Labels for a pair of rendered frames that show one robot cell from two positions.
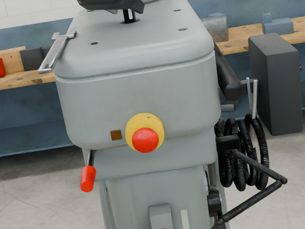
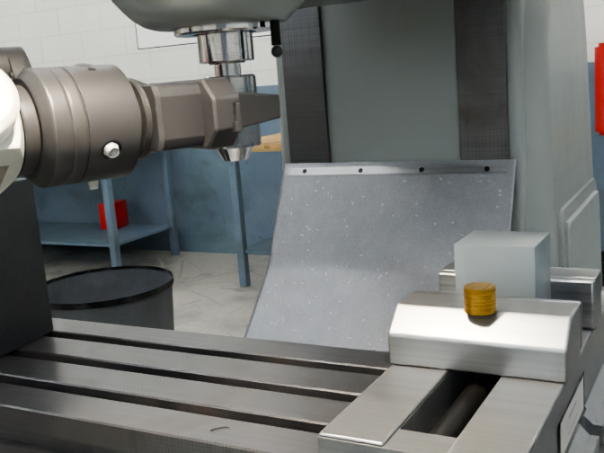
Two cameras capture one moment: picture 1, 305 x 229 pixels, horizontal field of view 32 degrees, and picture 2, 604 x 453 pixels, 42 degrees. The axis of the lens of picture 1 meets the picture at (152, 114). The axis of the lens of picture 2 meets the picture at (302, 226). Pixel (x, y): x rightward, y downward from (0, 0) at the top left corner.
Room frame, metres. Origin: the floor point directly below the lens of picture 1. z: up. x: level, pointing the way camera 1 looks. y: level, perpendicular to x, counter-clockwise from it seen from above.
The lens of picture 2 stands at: (0.40, -0.36, 1.27)
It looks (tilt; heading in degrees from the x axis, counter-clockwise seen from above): 11 degrees down; 28
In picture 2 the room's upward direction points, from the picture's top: 5 degrees counter-clockwise
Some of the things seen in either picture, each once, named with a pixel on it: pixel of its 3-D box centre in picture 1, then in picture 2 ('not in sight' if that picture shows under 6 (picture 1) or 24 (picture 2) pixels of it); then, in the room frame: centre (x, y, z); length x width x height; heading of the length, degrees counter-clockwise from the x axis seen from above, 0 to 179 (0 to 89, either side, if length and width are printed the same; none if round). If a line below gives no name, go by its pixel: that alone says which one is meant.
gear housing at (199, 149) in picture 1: (146, 116); not in sight; (1.04, 0.01, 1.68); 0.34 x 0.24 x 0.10; 179
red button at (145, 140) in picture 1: (145, 138); not in sight; (0.74, 0.02, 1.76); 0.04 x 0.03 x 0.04; 89
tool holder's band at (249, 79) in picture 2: not in sight; (228, 81); (1.00, 0.01, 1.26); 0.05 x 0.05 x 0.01
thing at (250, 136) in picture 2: not in sight; (232, 117); (1.00, 0.01, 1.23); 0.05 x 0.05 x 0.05
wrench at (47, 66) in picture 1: (56, 49); not in sight; (0.84, 0.13, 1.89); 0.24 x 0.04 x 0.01; 179
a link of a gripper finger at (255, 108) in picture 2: not in sight; (251, 109); (0.98, -0.01, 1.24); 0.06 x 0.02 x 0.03; 156
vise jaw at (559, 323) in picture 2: not in sight; (484, 332); (0.94, -0.22, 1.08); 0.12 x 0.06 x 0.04; 89
